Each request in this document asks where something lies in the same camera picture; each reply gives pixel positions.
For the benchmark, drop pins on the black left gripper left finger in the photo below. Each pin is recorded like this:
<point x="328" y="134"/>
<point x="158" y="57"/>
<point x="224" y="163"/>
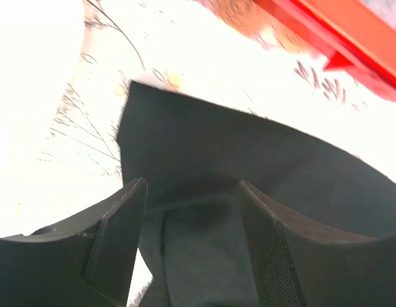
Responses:
<point x="84" y="260"/>

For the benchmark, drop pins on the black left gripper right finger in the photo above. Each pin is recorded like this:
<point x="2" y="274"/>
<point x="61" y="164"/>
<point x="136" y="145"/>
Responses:
<point x="297" y="261"/>

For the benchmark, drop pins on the black floral print t-shirt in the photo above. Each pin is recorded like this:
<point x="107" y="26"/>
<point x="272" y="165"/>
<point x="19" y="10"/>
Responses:
<point x="194" y="155"/>

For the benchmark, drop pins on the red plastic bin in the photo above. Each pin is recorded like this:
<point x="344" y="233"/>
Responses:
<point x="351" y="36"/>

